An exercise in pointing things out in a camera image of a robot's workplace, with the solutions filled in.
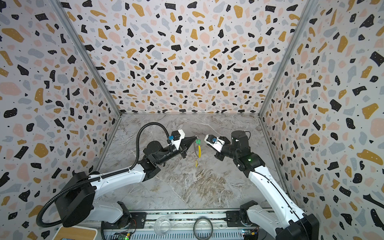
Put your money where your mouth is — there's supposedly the aluminium corner post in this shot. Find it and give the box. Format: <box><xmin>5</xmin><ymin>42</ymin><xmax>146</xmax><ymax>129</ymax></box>
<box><xmin>258</xmin><ymin>0</ymin><xmax>318</xmax><ymax>118</ymax></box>
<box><xmin>49</xmin><ymin>0</ymin><xmax>122</xmax><ymax>117</ymax></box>

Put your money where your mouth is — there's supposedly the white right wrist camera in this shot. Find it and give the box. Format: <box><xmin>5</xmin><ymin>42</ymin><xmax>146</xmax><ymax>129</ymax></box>
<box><xmin>204</xmin><ymin>135</ymin><xmax>225</xmax><ymax>153</ymax></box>

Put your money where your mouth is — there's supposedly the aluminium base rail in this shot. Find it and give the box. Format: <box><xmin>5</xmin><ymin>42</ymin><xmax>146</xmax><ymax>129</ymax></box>
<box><xmin>103</xmin><ymin>209</ymin><xmax>260</xmax><ymax>239</ymax></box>

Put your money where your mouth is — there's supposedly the black corrugated cable conduit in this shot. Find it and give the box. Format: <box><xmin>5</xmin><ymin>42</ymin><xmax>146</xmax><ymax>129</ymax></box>
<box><xmin>35</xmin><ymin>122</ymin><xmax>171</xmax><ymax>228</ymax></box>

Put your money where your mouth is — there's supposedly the grey ring coil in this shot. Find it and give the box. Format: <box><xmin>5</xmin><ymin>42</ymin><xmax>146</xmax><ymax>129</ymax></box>
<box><xmin>193</xmin><ymin>217</ymin><xmax>214</xmax><ymax>240</ymax></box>

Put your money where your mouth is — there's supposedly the yellow capped key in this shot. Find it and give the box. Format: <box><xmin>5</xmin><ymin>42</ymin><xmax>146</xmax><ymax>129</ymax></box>
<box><xmin>195</xmin><ymin>145</ymin><xmax>202</xmax><ymax>168</ymax></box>

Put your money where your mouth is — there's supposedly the aluminium corner post left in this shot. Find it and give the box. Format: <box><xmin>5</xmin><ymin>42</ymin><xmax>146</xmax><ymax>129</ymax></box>
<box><xmin>49</xmin><ymin>0</ymin><xmax>122</xmax><ymax>117</ymax></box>

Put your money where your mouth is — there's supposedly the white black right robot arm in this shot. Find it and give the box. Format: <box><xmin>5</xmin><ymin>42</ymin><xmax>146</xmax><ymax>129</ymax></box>
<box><xmin>205</xmin><ymin>131</ymin><xmax>320</xmax><ymax>240</ymax></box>

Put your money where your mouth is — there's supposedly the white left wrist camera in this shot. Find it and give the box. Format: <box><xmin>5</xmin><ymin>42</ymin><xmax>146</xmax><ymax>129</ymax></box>
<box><xmin>169</xmin><ymin>130</ymin><xmax>185</xmax><ymax>150</ymax></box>

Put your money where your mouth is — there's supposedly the aluminium corner post right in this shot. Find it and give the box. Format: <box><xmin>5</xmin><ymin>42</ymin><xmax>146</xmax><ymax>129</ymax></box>
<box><xmin>258</xmin><ymin>0</ymin><xmax>318</xmax><ymax>118</ymax></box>

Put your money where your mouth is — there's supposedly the clear glass bowl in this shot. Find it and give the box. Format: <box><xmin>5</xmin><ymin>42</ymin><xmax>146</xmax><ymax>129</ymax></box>
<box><xmin>154</xmin><ymin>217</ymin><xmax>171</xmax><ymax>236</ymax></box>

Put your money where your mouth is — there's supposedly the wooden tray white rim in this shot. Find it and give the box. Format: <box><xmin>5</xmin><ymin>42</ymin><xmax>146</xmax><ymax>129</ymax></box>
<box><xmin>53</xmin><ymin>226</ymin><xmax>99</xmax><ymax>240</ymax></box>

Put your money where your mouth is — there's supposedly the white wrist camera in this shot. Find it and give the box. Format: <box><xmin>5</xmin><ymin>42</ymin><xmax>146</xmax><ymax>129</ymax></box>
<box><xmin>169</xmin><ymin>130</ymin><xmax>185</xmax><ymax>150</ymax></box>
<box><xmin>204</xmin><ymin>135</ymin><xmax>225</xmax><ymax>153</ymax></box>

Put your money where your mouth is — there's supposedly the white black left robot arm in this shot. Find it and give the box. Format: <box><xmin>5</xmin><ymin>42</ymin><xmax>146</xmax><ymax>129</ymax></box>
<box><xmin>55</xmin><ymin>136</ymin><xmax>197</xmax><ymax>227</ymax></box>

